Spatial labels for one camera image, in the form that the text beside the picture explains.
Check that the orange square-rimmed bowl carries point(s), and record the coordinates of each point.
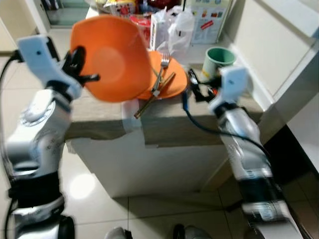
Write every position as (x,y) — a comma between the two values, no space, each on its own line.
(109,59)

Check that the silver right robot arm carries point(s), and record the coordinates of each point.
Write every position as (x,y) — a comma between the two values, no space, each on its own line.
(244,149)

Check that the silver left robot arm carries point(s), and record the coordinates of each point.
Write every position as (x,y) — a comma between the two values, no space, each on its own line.
(35,134)

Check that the orange plate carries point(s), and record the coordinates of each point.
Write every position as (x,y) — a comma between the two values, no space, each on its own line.
(175,85)

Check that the green mug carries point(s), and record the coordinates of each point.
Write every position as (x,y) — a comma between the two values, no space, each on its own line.
(217,64)

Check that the silver metal fork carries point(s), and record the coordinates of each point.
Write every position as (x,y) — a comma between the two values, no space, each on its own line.
(165,60)

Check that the brown wooden chopstick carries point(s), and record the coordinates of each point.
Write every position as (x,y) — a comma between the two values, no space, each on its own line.
(148,103)
(155,99)

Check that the white plastic bag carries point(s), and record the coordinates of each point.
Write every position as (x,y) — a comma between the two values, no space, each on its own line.
(180,30)

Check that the white printed carton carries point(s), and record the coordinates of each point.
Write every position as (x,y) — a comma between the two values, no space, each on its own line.
(159,30)

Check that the white box with red label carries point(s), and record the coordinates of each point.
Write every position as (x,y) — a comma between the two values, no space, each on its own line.
(209,20)

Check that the colourful snack bag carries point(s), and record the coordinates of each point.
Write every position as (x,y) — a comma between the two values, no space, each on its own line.
(119,7)

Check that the white tape strip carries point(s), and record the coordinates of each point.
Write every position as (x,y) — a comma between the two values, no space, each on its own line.
(132,127)

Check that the white counter base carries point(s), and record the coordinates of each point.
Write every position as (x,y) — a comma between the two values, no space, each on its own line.
(149,169)

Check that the grey right robot foot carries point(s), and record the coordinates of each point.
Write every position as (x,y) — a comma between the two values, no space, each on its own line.
(192,233)

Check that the grey robot foot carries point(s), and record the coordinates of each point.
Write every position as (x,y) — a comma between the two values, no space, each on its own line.
(192,233)
(118,234)

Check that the grey left robot foot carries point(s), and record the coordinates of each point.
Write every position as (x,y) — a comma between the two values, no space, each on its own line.
(118,234)

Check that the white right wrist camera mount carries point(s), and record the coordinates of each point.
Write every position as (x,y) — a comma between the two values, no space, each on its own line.
(234,82)

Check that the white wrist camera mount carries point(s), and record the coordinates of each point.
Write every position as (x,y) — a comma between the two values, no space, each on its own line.
(42,62)
(234,82)

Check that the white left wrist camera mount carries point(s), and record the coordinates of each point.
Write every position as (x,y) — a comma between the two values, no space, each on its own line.
(42,62)

